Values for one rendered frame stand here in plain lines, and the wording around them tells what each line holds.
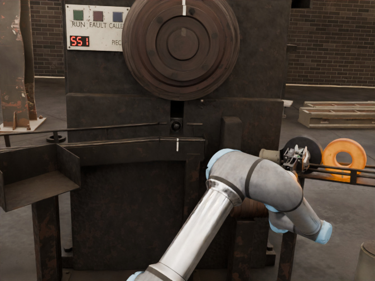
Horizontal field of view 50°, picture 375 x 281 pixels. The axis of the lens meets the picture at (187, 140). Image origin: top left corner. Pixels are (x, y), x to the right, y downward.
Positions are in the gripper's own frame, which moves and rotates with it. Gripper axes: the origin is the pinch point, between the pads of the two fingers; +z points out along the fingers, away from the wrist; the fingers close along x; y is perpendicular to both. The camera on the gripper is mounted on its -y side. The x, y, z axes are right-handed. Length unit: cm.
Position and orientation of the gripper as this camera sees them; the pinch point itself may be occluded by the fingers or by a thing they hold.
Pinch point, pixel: (303, 152)
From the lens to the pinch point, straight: 167.9
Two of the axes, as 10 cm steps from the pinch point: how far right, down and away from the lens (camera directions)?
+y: -1.2, -8.3, -5.4
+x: -8.6, -1.8, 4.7
